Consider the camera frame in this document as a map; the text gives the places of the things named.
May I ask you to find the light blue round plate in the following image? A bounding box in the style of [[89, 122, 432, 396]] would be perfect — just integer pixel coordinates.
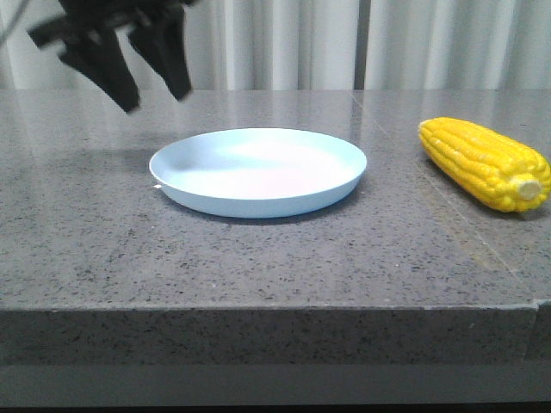
[[149, 128, 367, 219]]

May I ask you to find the white pleated curtain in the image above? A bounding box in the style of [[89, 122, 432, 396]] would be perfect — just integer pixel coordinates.
[[0, 0, 551, 92]]

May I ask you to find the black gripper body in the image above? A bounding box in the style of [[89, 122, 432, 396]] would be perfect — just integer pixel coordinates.
[[28, 1, 194, 48]]

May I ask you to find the yellow corn cob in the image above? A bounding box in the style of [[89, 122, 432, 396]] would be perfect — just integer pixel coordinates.
[[418, 117, 550, 213]]

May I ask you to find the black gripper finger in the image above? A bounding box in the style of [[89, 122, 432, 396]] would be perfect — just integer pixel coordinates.
[[128, 12, 192, 101], [59, 29, 139, 113]]

